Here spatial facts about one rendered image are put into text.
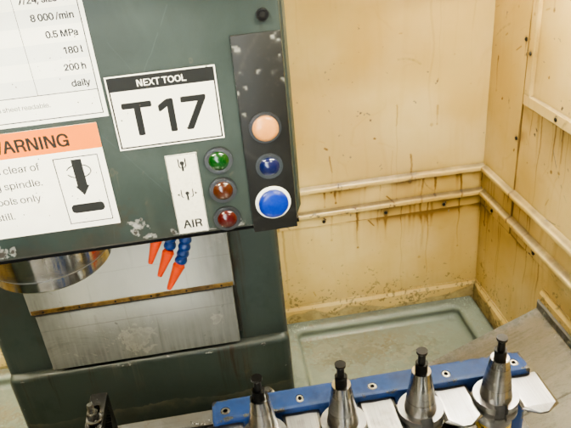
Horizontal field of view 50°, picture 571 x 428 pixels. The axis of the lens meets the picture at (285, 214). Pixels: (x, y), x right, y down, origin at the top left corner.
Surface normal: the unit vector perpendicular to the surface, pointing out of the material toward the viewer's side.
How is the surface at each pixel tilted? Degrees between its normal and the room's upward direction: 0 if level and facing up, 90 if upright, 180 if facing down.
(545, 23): 90
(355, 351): 0
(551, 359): 24
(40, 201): 90
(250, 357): 90
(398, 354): 0
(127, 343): 89
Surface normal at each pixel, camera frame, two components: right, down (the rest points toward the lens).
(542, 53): -0.99, 0.14
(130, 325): 0.15, 0.46
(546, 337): -0.48, -0.74
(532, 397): -0.08, -0.88
